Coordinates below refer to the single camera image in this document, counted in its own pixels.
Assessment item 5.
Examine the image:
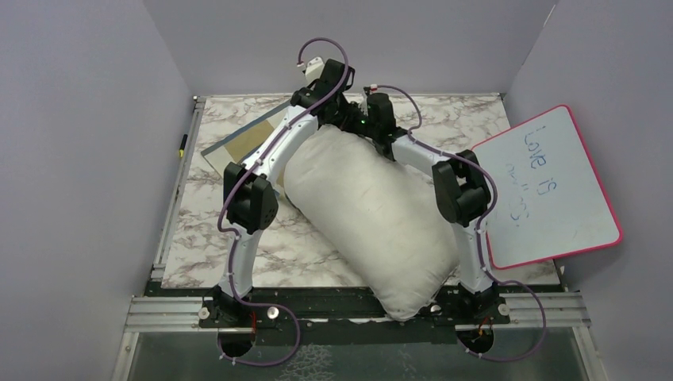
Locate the pink framed whiteboard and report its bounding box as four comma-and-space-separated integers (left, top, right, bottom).
472, 105, 623, 269

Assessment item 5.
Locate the aluminium table edge rail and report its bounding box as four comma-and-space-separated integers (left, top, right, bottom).
148, 96, 207, 282

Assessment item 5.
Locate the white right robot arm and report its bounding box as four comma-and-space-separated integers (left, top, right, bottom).
356, 87, 493, 323

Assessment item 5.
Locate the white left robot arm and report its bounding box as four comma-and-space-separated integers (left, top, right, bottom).
217, 59, 355, 326

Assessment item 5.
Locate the yellow black marker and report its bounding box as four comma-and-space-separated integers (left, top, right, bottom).
178, 134, 189, 158

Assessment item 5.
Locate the white pillow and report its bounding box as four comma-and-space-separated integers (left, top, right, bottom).
283, 125, 459, 321

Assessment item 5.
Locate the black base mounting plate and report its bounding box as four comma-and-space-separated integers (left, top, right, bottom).
128, 281, 576, 352

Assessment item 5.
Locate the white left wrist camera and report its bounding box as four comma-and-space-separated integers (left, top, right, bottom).
297, 56, 325, 85

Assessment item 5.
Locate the aluminium front rail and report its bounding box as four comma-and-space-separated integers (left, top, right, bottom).
124, 293, 591, 333

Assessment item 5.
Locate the blue yellow patchwork pillowcase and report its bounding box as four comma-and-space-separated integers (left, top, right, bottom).
194, 96, 289, 208

